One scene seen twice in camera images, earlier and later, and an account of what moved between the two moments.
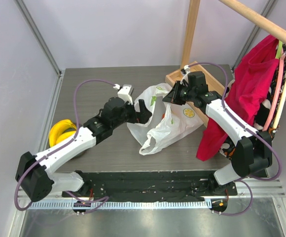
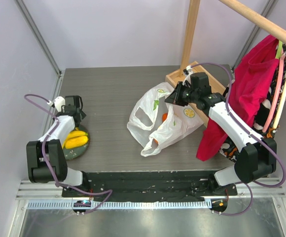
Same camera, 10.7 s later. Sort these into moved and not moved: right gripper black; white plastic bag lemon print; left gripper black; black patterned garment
Moved: left gripper black
Not moved: right gripper black; white plastic bag lemon print; black patterned garment
